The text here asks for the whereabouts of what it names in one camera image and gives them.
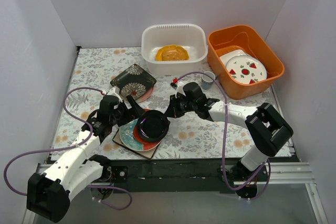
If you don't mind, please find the yellow dotted scalloped plate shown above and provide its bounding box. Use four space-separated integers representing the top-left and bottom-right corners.
155 45 189 61

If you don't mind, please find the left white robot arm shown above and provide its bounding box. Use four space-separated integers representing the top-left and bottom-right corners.
27 95 145 223

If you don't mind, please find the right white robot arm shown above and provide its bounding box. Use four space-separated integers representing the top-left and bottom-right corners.
164 79 293 181

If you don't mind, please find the white plate in orange bin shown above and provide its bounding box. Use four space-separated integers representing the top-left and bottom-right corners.
219 49 249 67

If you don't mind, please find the white plastic bin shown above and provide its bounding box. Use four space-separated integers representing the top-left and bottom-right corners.
141 24 208 76

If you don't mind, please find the orange plastic bin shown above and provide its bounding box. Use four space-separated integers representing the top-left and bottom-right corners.
207 25 285 100

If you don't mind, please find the red and teal round plate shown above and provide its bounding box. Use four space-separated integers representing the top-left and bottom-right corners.
119 120 161 152

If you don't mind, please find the small grey white cup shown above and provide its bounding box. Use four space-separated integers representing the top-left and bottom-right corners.
201 71 217 90

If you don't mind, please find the black floral square plate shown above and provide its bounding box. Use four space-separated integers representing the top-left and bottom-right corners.
110 64 156 101

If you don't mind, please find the square dark rimmed plate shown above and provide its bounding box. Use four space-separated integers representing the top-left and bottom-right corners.
112 130 162 159

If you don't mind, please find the watermelon pattern round plate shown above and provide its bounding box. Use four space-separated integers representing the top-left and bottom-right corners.
226 56 268 84

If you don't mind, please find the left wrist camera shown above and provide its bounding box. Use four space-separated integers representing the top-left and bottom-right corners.
106 87 123 103

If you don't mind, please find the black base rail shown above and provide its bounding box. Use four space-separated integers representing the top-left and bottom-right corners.
34 157 316 193

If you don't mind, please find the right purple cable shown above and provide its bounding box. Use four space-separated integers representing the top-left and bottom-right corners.
178 71 271 200

